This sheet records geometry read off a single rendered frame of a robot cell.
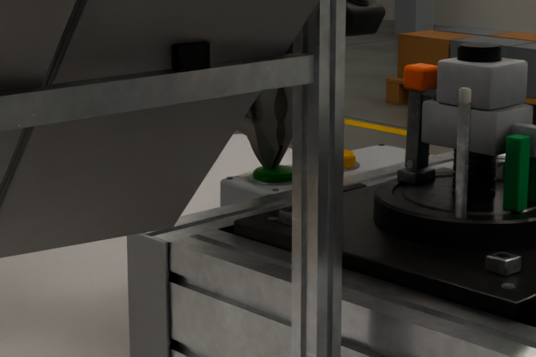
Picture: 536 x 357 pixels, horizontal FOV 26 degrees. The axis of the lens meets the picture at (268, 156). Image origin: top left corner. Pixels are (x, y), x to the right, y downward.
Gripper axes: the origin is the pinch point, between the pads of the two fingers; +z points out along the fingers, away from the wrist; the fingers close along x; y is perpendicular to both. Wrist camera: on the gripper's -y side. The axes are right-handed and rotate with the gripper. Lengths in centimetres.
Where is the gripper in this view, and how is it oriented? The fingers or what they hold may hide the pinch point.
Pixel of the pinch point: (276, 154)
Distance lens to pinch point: 98.0
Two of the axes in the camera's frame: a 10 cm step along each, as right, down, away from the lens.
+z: 0.0, 9.8, 2.2
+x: -7.2, 1.5, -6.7
